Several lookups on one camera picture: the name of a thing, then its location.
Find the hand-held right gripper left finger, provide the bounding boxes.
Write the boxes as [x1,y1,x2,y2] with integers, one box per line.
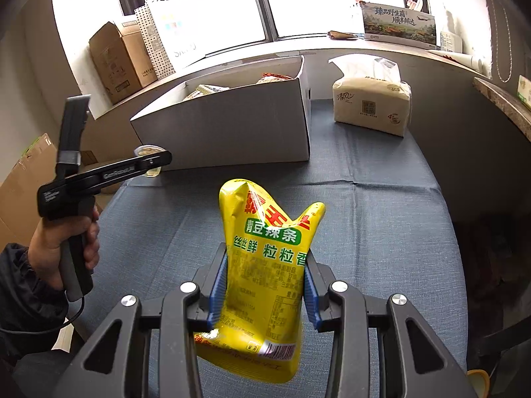
[50,244,230,398]

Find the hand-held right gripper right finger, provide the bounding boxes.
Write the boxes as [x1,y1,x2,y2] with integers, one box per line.
[303,253,478,398]

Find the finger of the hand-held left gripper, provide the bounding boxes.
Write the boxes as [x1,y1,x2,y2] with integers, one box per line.
[133,151,173,173]

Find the clear jelly cup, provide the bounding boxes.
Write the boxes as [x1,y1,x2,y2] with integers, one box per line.
[133,144,164,178]

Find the yellow snack packet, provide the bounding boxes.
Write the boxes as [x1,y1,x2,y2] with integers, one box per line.
[194,178,326,384]

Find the white cardboard box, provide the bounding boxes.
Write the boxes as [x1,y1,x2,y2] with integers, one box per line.
[130,54,312,171]

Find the pale striped snack packet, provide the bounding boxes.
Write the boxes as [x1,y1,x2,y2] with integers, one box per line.
[185,85,229,101]

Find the red patterned snack packet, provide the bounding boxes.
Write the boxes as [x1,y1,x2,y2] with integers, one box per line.
[255,72,297,86]

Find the person's left forearm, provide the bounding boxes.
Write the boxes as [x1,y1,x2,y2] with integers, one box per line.
[0,242,69,365]

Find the person's left hand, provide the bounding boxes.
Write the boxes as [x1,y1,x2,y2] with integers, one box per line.
[30,205,101,289]

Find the large flat cardboard box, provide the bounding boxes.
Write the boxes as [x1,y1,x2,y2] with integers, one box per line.
[0,133,102,251]

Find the brown cardboard box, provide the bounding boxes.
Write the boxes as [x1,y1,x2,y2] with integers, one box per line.
[89,21,158,105]

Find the blue tablecloth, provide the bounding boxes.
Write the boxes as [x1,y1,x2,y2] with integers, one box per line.
[68,99,469,398]

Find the white dotted shopping bag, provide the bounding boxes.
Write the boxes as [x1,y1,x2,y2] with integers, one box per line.
[134,0,200,79]

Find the beige tissue pack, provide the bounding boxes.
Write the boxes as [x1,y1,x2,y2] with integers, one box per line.
[328,54,412,137]

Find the stone counter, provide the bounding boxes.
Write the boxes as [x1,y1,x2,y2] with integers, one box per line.
[473,77,531,142]

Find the landscape printed box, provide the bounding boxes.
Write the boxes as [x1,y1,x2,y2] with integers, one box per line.
[360,2,438,48]

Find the white tube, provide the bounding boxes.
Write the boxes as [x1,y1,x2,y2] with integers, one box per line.
[429,50,486,71]

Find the white bottle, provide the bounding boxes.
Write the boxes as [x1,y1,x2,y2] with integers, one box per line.
[440,31,463,52]

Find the green white box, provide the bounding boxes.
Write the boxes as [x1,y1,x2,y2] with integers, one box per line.
[516,75,531,110]

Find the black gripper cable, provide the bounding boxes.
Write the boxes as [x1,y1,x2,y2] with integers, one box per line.
[0,290,86,334]

